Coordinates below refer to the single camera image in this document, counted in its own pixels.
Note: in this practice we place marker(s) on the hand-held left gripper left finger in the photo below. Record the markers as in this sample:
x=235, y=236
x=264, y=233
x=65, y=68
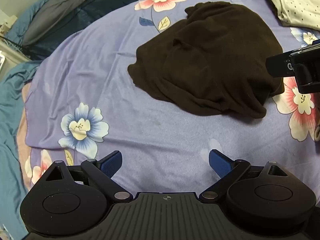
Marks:
x=112, y=164

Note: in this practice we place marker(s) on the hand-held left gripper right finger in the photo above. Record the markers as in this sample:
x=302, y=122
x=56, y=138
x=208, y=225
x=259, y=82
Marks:
x=220, y=164

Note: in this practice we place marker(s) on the dark navy cloth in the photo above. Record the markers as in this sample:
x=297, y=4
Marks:
x=100, y=7

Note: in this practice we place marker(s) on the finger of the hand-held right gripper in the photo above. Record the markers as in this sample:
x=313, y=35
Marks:
x=277, y=65

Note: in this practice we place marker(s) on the white bedside cabinet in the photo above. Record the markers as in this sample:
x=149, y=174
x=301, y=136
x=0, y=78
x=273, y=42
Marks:
x=7, y=55

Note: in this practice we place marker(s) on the purple floral bedsheet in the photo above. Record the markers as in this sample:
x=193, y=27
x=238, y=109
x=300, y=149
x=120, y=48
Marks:
x=150, y=130

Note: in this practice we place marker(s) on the white polka-dot garment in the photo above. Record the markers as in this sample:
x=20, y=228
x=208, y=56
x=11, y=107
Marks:
x=295, y=0

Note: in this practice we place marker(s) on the teal blue blanket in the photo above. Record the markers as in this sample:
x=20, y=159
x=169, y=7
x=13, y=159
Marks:
x=10, y=130

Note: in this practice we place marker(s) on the dark brown long-sleeve top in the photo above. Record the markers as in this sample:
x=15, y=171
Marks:
x=212, y=55

